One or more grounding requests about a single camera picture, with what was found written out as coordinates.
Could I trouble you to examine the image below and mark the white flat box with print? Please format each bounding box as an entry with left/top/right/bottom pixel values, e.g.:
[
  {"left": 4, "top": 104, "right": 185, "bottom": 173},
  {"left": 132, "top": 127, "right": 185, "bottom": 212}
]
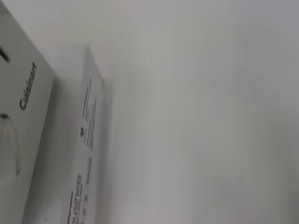
[{"left": 21, "top": 45, "right": 106, "bottom": 224}]

